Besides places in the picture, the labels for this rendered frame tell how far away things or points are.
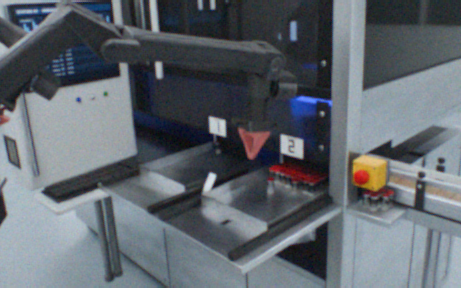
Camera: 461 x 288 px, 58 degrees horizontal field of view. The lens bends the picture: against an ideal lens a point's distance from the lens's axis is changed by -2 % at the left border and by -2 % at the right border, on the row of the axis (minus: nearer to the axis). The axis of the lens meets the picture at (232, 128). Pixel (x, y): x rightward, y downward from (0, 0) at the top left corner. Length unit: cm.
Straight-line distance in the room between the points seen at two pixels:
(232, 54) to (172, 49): 14
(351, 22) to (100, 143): 115
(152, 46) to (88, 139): 101
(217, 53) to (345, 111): 42
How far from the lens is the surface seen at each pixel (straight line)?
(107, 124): 184
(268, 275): 162
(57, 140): 175
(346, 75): 115
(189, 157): 165
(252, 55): 96
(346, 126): 118
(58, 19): 80
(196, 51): 89
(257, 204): 126
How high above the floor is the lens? 146
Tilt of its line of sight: 17 degrees down
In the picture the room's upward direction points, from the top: 3 degrees counter-clockwise
